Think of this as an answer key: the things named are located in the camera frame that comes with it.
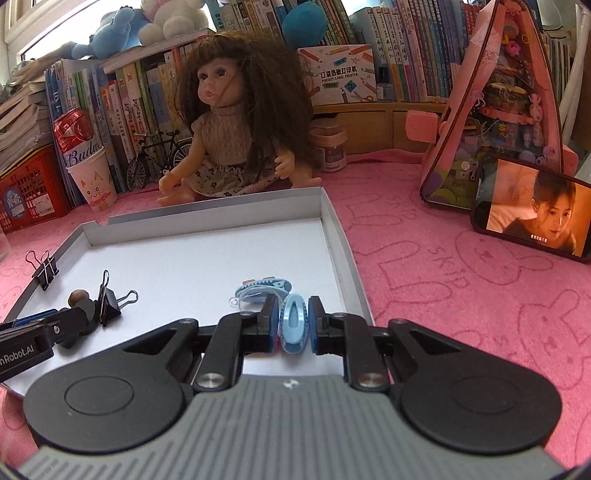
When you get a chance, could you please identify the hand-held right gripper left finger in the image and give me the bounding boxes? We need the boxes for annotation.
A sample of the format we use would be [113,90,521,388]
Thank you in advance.
[122,295,280,394]

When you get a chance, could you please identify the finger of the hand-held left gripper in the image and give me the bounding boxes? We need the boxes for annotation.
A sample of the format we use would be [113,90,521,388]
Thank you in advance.
[0,310,61,334]
[44,298,100,350]

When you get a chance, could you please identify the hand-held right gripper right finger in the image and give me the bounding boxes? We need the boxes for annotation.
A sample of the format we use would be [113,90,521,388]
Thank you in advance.
[308,295,462,394]

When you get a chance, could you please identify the light blue oval clip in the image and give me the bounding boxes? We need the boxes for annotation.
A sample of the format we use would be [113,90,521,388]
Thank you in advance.
[278,293,308,355]

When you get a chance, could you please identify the white cardboard box tray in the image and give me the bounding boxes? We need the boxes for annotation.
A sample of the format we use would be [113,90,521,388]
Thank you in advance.
[0,187,375,398]

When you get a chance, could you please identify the blue shark-shaped clip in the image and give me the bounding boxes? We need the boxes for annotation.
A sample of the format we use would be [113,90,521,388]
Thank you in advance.
[228,276,293,308]

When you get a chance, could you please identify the black binder clip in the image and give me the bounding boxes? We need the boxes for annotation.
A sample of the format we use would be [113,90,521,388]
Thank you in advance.
[95,270,139,328]
[25,250,60,291]

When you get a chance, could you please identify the red plastic crate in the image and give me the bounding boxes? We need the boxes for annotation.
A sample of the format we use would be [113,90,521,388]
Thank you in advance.
[0,144,72,235]

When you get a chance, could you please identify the white cat-print paper cup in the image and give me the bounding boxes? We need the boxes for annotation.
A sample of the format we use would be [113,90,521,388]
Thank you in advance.
[67,148,118,212]

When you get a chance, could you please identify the pink bunny-print cloth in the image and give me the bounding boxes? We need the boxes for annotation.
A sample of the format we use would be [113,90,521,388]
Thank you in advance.
[0,148,591,467]

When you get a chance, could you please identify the black toy bicycle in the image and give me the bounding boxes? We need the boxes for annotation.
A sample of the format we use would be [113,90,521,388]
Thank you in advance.
[126,129,195,192]

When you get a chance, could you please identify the small beige jar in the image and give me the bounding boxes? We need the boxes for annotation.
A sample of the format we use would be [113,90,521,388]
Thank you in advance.
[308,119,348,172]

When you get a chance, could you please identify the red beer can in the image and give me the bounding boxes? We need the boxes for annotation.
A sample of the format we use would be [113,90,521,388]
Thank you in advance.
[52,108,103,168]

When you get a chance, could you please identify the stack of lying books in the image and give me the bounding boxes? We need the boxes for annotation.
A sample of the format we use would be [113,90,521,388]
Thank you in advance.
[0,58,58,174]

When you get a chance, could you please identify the brown-haired doll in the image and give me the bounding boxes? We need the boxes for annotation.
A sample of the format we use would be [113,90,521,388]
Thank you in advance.
[157,33,324,207]

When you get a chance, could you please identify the wooden desk drawer unit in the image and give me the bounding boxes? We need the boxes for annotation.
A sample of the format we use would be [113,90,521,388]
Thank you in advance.
[311,99,451,155]

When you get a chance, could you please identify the row of upright books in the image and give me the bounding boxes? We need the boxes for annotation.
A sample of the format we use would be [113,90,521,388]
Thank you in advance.
[44,0,578,208]

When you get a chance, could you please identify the black smartphone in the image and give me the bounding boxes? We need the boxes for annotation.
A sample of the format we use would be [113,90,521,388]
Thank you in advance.
[470,154,591,264]

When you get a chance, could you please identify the pocket label printer box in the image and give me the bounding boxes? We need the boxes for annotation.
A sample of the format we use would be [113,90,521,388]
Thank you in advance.
[297,44,377,106]

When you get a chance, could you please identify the pink triangular toy case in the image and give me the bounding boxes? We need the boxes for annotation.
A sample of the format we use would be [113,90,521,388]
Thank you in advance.
[405,0,580,213]

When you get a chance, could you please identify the blue dolphin plush toy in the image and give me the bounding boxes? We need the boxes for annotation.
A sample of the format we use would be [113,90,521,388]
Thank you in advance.
[71,6,148,61]

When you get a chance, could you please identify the big blue plush toy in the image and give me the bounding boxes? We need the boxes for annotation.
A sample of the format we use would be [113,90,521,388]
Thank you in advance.
[283,1,328,47]

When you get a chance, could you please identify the pink white bunny plush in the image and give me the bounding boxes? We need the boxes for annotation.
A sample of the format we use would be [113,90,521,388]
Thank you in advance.
[139,0,209,47]

